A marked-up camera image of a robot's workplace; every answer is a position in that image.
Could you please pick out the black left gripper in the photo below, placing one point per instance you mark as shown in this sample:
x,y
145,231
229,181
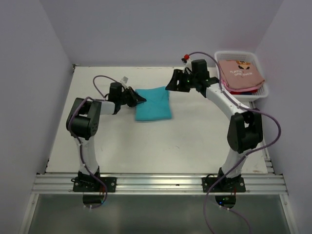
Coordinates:
x,y
135,98

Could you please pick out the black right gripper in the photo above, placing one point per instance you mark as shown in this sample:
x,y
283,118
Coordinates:
x,y
178,75

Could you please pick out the turquoise t shirt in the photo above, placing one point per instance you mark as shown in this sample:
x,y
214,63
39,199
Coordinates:
x,y
156,107

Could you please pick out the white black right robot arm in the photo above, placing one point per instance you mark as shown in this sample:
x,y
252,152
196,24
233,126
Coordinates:
x,y
245,127

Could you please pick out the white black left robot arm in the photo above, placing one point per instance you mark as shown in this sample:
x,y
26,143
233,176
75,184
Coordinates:
x,y
83,122

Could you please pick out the light pink folded t shirt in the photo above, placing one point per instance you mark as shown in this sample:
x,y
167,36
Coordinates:
x,y
239,90

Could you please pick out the pink printed folded t shirt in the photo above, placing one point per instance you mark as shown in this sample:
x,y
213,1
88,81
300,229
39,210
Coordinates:
x,y
240,74

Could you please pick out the red folded t shirt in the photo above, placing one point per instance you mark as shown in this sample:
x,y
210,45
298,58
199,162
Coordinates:
x,y
250,92

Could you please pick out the white plastic basket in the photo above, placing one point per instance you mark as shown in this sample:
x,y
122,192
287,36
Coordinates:
x,y
246,57

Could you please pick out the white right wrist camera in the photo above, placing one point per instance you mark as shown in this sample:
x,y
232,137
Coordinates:
x,y
187,63

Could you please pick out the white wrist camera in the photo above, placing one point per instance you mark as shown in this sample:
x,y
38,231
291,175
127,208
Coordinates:
x,y
187,63
124,81

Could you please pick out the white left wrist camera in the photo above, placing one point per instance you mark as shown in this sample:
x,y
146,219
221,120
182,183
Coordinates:
x,y
124,81

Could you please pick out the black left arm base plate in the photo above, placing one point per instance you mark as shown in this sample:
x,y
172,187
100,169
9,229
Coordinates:
x,y
109,184

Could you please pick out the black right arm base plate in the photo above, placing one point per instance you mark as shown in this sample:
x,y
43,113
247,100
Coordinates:
x,y
226,185

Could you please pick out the aluminium mounting rail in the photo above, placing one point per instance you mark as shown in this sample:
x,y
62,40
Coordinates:
x,y
161,184

